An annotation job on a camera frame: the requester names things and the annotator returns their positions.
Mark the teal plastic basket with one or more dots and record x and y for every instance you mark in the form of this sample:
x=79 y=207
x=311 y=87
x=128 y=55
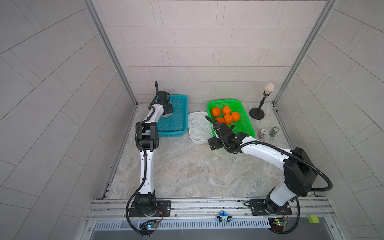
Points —
x=176 y=124

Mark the aluminium corner post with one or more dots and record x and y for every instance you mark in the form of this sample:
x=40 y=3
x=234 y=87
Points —
x=324 y=15
x=89 y=5

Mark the toy car sticker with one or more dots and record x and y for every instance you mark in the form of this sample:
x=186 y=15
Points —
x=223 y=216

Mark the green sticky note block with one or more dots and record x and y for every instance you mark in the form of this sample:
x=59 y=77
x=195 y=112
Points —
x=313 y=219

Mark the left circuit board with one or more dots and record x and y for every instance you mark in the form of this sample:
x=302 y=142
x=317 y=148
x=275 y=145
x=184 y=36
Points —
x=149 y=225

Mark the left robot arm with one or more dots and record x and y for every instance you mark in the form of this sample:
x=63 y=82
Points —
x=147 y=139

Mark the aluminium front rail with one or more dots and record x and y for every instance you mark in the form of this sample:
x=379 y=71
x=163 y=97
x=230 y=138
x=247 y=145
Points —
x=209 y=208

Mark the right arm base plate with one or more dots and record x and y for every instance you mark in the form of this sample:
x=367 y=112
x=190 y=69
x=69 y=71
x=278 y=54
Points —
x=260 y=207

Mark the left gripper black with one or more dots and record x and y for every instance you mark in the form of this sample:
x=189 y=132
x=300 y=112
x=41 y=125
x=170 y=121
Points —
x=169 y=108

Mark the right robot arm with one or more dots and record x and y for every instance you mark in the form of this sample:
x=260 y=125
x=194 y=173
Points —
x=301 y=176

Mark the right circuit board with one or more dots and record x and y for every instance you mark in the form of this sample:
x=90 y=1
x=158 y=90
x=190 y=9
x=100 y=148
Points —
x=277 y=224

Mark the white plastic tub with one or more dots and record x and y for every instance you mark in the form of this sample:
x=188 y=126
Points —
x=195 y=116

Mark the green plastic basket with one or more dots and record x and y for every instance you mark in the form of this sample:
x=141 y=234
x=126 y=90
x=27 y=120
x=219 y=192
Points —
x=243 y=125

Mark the aluminium corner post right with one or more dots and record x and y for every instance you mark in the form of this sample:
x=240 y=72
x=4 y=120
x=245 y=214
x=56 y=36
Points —
x=324 y=15

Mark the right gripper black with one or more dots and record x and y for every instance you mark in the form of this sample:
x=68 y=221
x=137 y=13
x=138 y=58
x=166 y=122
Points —
x=214 y=141

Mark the circuit board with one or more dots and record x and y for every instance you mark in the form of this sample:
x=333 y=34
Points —
x=277 y=224
x=149 y=225

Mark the netted orange front corner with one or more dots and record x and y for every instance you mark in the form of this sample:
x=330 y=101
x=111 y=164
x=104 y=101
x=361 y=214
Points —
x=236 y=116

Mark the aluminium corner post left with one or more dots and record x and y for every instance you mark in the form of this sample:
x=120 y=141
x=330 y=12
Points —
x=89 y=5

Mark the black stand with bulb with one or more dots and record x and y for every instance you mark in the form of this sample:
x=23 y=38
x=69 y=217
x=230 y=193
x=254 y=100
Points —
x=258 y=113

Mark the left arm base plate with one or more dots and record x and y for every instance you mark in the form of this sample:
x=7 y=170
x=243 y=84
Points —
x=150 y=210

